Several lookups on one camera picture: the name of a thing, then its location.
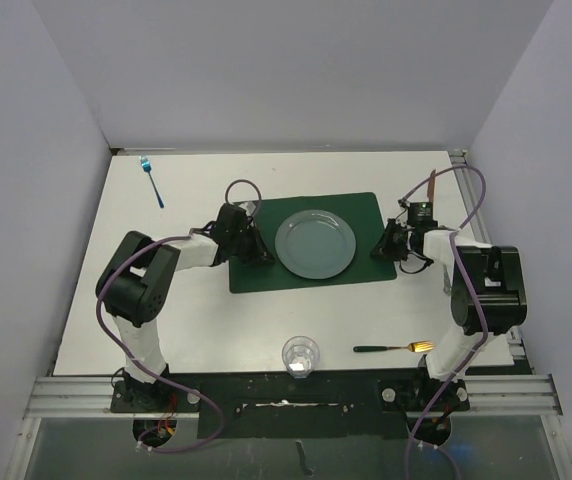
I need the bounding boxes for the dark green placemat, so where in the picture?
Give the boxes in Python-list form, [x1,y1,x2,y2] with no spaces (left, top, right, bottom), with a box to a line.
[228,192,397,294]

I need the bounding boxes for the grey-blue round plate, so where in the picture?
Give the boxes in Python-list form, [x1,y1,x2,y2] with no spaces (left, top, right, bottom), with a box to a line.
[274,210,357,280]

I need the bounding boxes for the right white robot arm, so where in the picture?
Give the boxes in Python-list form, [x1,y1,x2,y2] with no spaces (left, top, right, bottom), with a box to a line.
[371,219,527,409]

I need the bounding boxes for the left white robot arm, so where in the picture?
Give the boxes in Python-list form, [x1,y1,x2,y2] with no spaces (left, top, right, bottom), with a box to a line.
[95,200,274,411]

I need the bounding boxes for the brown knife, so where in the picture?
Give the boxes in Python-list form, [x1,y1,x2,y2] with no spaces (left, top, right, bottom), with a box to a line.
[427,170,437,204]

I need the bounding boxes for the clear drinking glass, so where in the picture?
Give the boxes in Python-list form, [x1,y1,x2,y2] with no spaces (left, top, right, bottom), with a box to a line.
[282,336,321,379]

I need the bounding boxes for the blue metallic fork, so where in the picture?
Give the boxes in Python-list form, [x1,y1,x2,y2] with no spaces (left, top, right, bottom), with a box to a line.
[139,156,165,209]

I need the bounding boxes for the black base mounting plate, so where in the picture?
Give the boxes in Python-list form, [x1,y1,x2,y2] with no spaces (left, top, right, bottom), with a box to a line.
[110,369,470,445]

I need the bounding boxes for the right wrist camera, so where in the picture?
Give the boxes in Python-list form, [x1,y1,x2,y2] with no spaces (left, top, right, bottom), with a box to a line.
[407,201,438,231]

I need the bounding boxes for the gold spoon green handle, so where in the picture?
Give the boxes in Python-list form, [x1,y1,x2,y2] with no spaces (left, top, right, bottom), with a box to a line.
[443,266,452,296]

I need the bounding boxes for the aluminium right side rail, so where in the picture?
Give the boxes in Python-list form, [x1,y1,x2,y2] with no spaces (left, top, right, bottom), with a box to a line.
[448,150,526,361]

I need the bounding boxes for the gold fork green handle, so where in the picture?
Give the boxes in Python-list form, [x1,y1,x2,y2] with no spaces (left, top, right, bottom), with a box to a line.
[353,341,435,353]

